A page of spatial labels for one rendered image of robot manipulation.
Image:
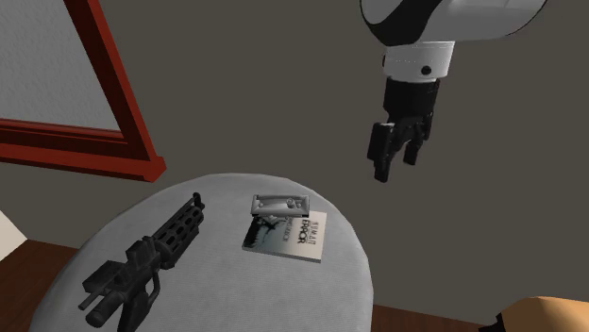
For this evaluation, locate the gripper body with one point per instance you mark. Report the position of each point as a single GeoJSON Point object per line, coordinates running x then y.
{"type": "Point", "coordinates": [409, 99]}

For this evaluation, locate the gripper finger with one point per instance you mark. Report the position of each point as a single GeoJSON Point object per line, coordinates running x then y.
{"type": "Point", "coordinates": [383, 147]}
{"type": "Point", "coordinates": [416, 140]}

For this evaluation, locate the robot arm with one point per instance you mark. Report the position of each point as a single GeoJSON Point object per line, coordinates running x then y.
{"type": "Point", "coordinates": [460, 23]}

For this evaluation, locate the grey flat rectangular device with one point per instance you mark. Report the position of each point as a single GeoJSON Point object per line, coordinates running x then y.
{"type": "Point", "coordinates": [276, 204]}

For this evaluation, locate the black and white book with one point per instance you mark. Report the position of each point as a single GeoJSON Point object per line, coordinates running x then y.
{"type": "Point", "coordinates": [294, 239]}

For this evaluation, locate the grey round ottoman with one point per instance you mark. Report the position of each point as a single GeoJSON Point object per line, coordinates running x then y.
{"type": "Point", "coordinates": [239, 294]}

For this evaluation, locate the tan rounded object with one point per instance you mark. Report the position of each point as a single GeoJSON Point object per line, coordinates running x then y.
{"type": "Point", "coordinates": [543, 317]}

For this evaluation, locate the red framed window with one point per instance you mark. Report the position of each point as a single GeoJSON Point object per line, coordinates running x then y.
{"type": "Point", "coordinates": [138, 154]}

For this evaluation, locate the black toy rifle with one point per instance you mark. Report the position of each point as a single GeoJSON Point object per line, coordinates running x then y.
{"type": "Point", "coordinates": [138, 266]}

